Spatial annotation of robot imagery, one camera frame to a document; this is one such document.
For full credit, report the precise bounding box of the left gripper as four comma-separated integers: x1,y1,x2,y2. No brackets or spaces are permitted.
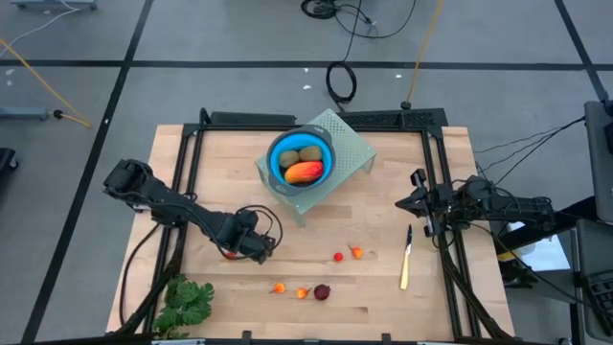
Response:
224,213,277,265

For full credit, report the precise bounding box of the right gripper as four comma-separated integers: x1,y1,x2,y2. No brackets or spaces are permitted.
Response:
395,168,456,239

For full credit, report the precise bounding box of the large orange red toy mango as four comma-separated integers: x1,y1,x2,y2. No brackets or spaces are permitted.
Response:
284,160,325,186

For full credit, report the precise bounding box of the teal collapsible bowl grey rim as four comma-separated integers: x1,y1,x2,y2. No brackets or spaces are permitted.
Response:
265,123,336,197

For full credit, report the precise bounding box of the pale green perforated metal shelf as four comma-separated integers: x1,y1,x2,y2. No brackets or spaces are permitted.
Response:
254,107,378,227

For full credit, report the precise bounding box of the green leafy plant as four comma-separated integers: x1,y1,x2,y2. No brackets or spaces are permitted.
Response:
151,273,216,341

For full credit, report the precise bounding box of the black flat box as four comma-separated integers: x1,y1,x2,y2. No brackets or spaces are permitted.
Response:
209,110,297,127

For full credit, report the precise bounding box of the white flat board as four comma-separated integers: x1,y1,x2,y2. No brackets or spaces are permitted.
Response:
507,220,572,273

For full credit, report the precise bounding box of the grey laptop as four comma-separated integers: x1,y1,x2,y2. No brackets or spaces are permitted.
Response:
574,218,613,342

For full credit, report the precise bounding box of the grey panel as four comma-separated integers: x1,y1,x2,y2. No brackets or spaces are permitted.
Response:
583,99,613,224

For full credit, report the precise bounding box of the black chair base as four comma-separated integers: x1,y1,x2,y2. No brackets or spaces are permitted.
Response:
0,147,20,173

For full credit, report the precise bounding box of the grey metal floor base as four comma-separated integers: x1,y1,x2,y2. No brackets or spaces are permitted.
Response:
0,105,52,121

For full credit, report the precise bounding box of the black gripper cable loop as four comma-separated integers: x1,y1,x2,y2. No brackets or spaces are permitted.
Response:
237,204,284,250

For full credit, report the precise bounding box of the knife with cream handle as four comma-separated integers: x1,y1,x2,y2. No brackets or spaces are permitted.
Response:
399,223,414,291

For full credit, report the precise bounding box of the black metal rig frame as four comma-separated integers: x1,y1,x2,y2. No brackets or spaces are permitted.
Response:
114,107,516,345

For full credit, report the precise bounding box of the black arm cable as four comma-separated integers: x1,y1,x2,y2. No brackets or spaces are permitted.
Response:
117,220,164,327

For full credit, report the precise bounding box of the black cable coil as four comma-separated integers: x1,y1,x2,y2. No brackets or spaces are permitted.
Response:
325,60,358,105

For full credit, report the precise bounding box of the yellow hanging cable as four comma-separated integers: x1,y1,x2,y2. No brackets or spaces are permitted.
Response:
401,0,445,110

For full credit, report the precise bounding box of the thin black cable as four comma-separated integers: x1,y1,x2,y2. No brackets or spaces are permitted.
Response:
333,0,418,40
340,0,373,66

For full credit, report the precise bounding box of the black cable bundle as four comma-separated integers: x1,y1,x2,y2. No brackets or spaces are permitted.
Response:
300,0,339,20

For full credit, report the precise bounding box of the yellow floor cable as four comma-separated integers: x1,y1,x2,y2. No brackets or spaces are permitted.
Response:
0,37,93,129

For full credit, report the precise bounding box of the white floor cable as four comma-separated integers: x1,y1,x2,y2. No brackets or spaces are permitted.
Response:
0,7,80,49

